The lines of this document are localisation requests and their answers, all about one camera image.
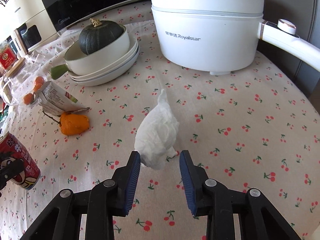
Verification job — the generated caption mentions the torn paper carton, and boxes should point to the torn paper carton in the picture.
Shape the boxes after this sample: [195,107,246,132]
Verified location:
[36,81,89,116]

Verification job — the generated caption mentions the orange peel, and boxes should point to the orange peel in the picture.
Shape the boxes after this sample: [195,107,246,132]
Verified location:
[42,110,91,137]

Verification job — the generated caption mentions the red label jar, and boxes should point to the red label jar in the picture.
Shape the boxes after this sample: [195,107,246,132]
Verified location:
[0,41,17,70]

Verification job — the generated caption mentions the stacked white plates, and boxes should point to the stacked white plates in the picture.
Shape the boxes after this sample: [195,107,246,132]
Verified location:
[68,35,139,87]

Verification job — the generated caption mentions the dark green pumpkin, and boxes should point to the dark green pumpkin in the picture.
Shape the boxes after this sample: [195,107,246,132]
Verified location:
[79,18,124,55]

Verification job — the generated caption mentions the white Changhong appliance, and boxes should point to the white Changhong appliance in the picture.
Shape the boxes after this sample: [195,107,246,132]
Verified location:
[1,0,59,57]

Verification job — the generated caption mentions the glass jar cork lid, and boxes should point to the glass jar cork lid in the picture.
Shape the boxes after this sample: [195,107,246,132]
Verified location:
[1,55,47,106]

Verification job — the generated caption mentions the cream bowl green handle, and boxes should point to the cream bowl green handle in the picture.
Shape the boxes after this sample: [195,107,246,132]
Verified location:
[49,25,137,80]

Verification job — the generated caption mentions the white tissue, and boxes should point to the white tissue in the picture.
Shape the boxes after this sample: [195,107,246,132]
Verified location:
[135,89,179,170]

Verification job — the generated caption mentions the cherry print tablecloth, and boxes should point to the cherry print tablecloth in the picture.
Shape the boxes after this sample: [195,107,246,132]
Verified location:
[1,2,319,239]

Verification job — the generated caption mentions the mandarin orange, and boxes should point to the mandarin orange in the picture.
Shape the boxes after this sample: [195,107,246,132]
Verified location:
[34,76,45,85]
[23,93,35,105]
[33,83,43,93]

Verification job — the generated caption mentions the red drink can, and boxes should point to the red drink can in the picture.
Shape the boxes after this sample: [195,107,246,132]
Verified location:
[1,132,41,190]

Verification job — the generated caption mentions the white electric cooking pot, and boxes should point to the white electric cooking pot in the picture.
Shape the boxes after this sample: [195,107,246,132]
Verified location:
[151,0,319,75]

